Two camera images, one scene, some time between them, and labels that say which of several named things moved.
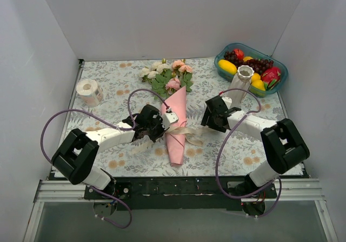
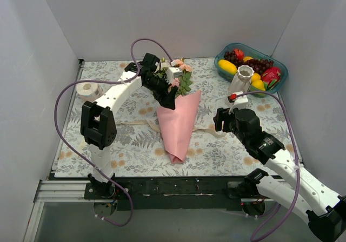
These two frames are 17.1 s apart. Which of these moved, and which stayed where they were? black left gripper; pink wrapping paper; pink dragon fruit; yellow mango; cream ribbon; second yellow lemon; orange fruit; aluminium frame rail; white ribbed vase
Moved: cream ribbon; pink wrapping paper; black left gripper
Stayed: pink dragon fruit; second yellow lemon; orange fruit; white ribbed vase; aluminium frame rail; yellow mango
